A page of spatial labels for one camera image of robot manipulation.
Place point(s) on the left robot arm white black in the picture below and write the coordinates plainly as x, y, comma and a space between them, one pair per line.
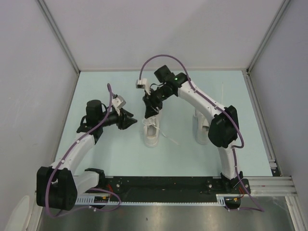
57, 186

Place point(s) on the white sneaker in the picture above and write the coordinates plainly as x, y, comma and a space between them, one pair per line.
152, 131
204, 112

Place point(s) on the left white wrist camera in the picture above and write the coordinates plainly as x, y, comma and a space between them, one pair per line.
117, 103

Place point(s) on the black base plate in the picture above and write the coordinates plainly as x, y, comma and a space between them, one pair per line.
133, 189

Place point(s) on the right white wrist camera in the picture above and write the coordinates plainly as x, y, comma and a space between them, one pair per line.
143, 84

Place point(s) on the left corner metal post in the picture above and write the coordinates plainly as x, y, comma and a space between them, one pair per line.
57, 33

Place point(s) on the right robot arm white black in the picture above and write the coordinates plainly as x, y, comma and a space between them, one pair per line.
216, 123

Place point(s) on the white cable duct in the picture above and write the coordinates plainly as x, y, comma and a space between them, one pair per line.
89, 200

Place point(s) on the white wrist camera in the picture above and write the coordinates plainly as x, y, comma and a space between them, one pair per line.
143, 84
117, 103

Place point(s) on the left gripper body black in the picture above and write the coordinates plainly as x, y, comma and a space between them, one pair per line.
121, 122

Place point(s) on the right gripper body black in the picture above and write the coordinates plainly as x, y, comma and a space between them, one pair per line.
156, 97

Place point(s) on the right corner metal post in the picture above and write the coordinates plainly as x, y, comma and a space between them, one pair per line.
276, 20

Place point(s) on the aluminium rail frame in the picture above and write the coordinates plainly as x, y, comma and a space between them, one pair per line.
272, 186

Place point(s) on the corner metal post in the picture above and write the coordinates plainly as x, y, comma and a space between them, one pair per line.
57, 33
276, 20

